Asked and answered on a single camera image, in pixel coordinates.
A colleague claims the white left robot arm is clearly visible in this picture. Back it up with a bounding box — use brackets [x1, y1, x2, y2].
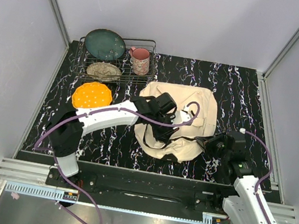
[41, 92, 185, 188]

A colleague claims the cream canvas student bag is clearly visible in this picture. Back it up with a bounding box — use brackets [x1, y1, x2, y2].
[134, 82, 217, 162]

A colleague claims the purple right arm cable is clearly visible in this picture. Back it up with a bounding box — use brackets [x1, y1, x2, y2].
[185, 122, 299, 224]

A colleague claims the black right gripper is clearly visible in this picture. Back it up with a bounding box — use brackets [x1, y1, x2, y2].
[192, 127, 234, 161]

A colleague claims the white cable duct strip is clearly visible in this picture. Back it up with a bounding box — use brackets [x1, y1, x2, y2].
[5, 181, 213, 224]

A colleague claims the orange dotted plate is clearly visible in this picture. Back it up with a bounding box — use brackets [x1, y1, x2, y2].
[71, 82, 113, 109]

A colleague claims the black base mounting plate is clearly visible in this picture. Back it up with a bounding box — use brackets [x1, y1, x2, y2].
[42, 155, 241, 224]

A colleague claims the wire dish rack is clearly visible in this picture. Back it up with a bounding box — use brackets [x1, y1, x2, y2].
[72, 36, 158, 85]

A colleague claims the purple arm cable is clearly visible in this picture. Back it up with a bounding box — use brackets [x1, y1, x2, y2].
[22, 76, 201, 224]
[185, 122, 299, 224]

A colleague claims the dark green plate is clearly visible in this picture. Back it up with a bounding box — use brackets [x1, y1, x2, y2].
[84, 29, 126, 61]

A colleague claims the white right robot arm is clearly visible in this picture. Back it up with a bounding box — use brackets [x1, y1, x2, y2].
[195, 129, 278, 224]

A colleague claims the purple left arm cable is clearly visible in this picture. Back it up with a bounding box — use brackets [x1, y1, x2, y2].
[22, 76, 201, 224]

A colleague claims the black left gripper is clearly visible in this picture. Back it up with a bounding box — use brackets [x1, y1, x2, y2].
[147, 111, 181, 146]

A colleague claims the pink patterned mug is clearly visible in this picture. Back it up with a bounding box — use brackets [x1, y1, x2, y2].
[129, 47, 150, 76]

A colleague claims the beige patterned plate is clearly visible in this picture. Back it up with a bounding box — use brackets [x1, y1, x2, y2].
[86, 62, 122, 82]

